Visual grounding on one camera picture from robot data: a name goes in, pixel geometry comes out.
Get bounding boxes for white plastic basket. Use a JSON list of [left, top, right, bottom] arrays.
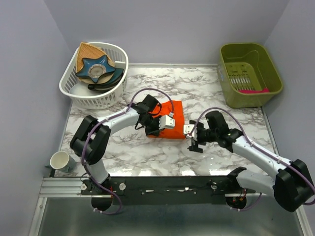
[[59, 42, 129, 110]]

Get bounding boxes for blue star shaped dish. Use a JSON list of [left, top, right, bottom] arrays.
[[75, 55, 124, 85]]

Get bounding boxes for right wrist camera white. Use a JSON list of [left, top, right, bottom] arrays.
[[183, 124, 197, 140]]

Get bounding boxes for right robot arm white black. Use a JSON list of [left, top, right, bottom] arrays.
[[183, 108, 315, 212]]

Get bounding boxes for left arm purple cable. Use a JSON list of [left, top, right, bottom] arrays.
[[80, 88, 175, 215]]

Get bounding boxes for dark stacked plates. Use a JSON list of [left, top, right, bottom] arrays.
[[88, 72, 124, 91]]

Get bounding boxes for orange t shirt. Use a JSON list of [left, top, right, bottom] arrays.
[[145, 101, 186, 140]]

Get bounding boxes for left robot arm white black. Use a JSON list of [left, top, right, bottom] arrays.
[[70, 95, 162, 194]]

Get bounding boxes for pink cloth in bin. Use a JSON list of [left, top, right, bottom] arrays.
[[238, 88, 269, 94]]

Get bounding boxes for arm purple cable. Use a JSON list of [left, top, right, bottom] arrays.
[[187, 107, 315, 212], [80, 88, 175, 215]]

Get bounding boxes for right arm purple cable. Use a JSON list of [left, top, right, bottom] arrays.
[[187, 107, 315, 212]]

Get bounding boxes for white paper cup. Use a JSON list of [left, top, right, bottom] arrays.
[[50, 151, 76, 173]]

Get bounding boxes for aluminium rail frame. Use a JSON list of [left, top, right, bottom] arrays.
[[30, 177, 313, 236]]

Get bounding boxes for woven bamboo leaf tray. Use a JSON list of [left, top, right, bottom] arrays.
[[76, 42, 114, 72]]

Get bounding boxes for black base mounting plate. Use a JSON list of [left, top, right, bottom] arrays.
[[80, 176, 254, 206]]

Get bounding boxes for green plastic bin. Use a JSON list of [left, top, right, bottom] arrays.
[[217, 43, 283, 109]]

